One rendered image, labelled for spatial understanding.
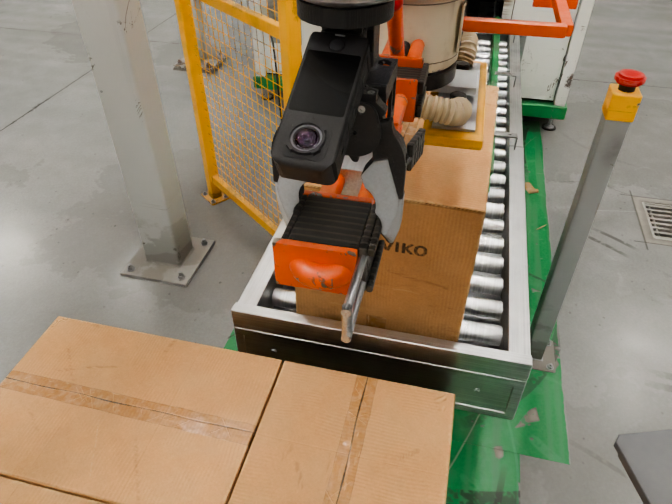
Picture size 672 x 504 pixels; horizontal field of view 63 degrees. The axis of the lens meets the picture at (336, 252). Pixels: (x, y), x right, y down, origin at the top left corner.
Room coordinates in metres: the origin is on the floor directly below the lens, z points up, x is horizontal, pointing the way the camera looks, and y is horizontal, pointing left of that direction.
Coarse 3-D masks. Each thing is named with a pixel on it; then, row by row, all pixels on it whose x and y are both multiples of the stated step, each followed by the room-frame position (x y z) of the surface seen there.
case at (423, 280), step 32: (416, 128) 1.19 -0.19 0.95; (448, 160) 1.04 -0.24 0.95; (480, 160) 1.04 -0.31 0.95; (416, 192) 0.91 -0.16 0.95; (448, 192) 0.91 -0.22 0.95; (480, 192) 0.91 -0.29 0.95; (416, 224) 0.88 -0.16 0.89; (448, 224) 0.87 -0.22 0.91; (480, 224) 0.85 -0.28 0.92; (384, 256) 0.90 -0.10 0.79; (416, 256) 0.88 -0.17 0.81; (448, 256) 0.86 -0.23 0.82; (384, 288) 0.90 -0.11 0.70; (416, 288) 0.88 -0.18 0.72; (448, 288) 0.86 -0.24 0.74; (384, 320) 0.90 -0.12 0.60; (416, 320) 0.88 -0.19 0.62; (448, 320) 0.86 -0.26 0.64
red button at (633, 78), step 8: (616, 72) 1.31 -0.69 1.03; (624, 72) 1.30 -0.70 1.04; (632, 72) 1.30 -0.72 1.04; (640, 72) 1.30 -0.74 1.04; (616, 80) 1.28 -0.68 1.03; (624, 80) 1.27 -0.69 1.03; (632, 80) 1.26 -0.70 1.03; (640, 80) 1.26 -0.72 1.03; (624, 88) 1.28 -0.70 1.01; (632, 88) 1.27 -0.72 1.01
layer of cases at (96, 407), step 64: (64, 320) 0.95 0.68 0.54; (0, 384) 0.75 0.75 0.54; (64, 384) 0.75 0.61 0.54; (128, 384) 0.75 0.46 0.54; (192, 384) 0.75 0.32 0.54; (256, 384) 0.75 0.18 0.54; (320, 384) 0.75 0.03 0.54; (384, 384) 0.75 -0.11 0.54; (0, 448) 0.60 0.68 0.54; (64, 448) 0.60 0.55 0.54; (128, 448) 0.60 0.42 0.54; (192, 448) 0.60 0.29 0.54; (256, 448) 0.60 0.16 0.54; (320, 448) 0.60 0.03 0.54; (384, 448) 0.60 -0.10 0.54; (448, 448) 0.60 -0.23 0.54
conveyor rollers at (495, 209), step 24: (480, 48) 2.85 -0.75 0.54; (504, 48) 2.83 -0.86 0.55; (504, 96) 2.29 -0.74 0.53; (504, 120) 2.03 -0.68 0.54; (504, 144) 1.85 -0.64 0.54; (504, 168) 1.68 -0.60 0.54; (504, 192) 1.51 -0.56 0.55; (480, 240) 1.26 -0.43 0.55; (480, 264) 1.17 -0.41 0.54; (480, 288) 1.08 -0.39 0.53; (480, 312) 0.99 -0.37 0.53; (480, 336) 0.90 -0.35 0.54
